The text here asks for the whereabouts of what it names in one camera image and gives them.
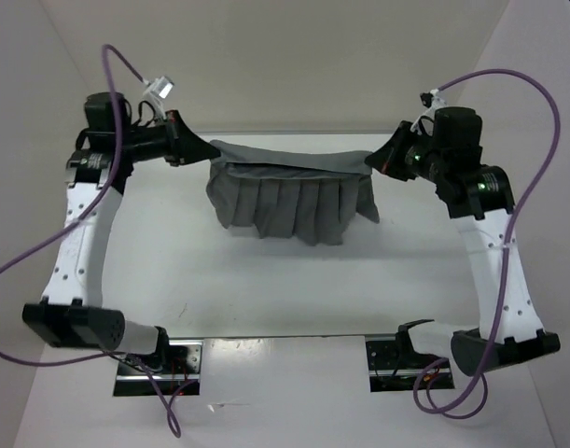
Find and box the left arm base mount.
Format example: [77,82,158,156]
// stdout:
[113,339,204,398]

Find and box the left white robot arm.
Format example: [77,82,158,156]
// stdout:
[22,92,220,373]

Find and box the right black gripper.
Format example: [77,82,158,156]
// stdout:
[367,119,450,182]

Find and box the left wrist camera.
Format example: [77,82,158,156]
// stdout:
[145,76,174,100]

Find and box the grey pleated skirt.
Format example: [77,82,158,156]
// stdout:
[206,140,380,245]

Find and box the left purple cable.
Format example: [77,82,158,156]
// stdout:
[0,43,183,440]

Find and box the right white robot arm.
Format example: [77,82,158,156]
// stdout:
[366,106,561,377]

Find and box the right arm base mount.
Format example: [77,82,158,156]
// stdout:
[365,338,438,393]

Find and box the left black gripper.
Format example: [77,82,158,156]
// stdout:
[118,109,220,167]

